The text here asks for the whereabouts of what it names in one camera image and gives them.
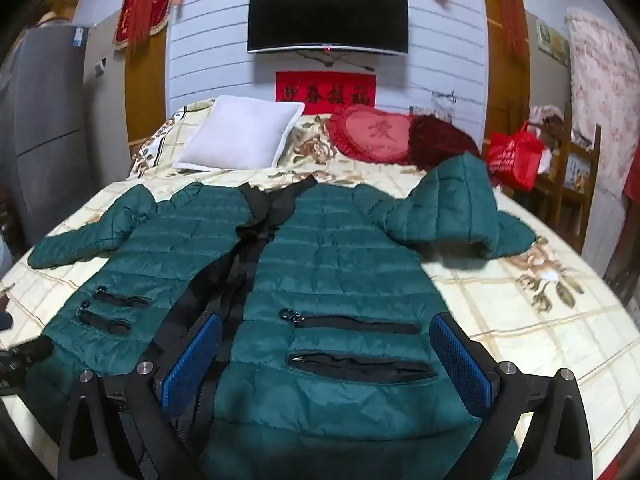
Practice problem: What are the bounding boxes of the red knot wall hanging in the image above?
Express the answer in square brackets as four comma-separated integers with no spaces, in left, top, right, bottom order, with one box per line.
[487,0,531,56]

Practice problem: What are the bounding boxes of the green puffer jacket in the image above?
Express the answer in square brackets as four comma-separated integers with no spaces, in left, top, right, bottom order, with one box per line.
[27,152,537,480]

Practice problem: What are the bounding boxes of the red paper wall banner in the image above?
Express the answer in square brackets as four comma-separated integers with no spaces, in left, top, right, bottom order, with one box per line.
[276,71,377,108]

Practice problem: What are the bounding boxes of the white pillow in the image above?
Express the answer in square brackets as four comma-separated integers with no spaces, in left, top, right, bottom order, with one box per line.
[172,95,306,171]

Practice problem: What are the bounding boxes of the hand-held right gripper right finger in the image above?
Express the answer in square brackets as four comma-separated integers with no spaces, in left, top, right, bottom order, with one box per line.
[429,311,597,480]

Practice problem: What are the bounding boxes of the red tasselled hanging banner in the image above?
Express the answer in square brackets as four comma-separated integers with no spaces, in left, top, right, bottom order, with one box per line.
[114,0,183,51]

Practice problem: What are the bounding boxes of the black wall television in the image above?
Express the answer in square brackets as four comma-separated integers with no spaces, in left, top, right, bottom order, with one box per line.
[246,0,410,56]

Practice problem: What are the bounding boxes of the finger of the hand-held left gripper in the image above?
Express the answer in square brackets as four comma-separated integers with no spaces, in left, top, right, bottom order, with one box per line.
[0,336,55,396]

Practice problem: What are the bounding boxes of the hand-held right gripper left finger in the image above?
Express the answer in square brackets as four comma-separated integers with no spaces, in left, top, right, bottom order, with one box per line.
[56,311,224,480]

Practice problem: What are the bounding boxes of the wooden chair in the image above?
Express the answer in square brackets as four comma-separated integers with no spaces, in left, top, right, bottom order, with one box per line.
[530,102,601,256]

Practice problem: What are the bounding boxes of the red heart cushion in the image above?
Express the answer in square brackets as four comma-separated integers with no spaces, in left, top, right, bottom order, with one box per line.
[326,106,426,165]

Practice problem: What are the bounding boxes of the dark red velvet cushion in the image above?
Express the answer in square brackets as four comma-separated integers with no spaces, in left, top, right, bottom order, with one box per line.
[407,114,482,171]

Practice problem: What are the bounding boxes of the floral pink curtain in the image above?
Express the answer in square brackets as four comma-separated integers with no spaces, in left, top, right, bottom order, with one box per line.
[565,7,640,196]

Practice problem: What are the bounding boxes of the red shopping bag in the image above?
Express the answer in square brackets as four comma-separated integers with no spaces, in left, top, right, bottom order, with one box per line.
[486,120,546,192]

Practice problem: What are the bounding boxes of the floral checked bed sheet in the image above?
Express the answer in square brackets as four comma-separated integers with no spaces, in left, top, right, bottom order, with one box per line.
[0,99,640,480]

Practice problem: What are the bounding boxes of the framed wall picture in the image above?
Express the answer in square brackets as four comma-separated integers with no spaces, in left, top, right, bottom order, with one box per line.
[535,17,571,68]

